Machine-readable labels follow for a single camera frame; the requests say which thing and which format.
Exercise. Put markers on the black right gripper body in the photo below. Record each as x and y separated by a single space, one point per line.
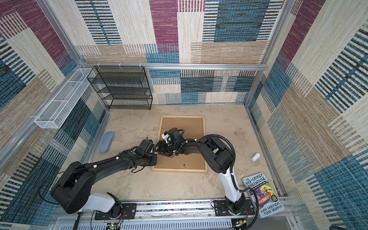
167 148

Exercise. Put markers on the brown frame backing board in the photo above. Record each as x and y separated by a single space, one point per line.
184 123

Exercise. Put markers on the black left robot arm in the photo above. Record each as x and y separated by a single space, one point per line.
73 189

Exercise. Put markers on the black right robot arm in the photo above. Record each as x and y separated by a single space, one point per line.
218 153

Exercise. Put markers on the blue grey glasses case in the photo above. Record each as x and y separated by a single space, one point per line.
106 142

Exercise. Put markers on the small white cylinder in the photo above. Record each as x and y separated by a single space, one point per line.
256 157

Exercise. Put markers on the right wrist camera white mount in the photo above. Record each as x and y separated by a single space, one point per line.
166 137

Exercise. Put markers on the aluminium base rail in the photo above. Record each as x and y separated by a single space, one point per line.
180 214

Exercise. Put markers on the black wire mesh shelf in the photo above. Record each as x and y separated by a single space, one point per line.
122 87

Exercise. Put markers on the white wire mesh basket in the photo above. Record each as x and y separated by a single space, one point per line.
59 108

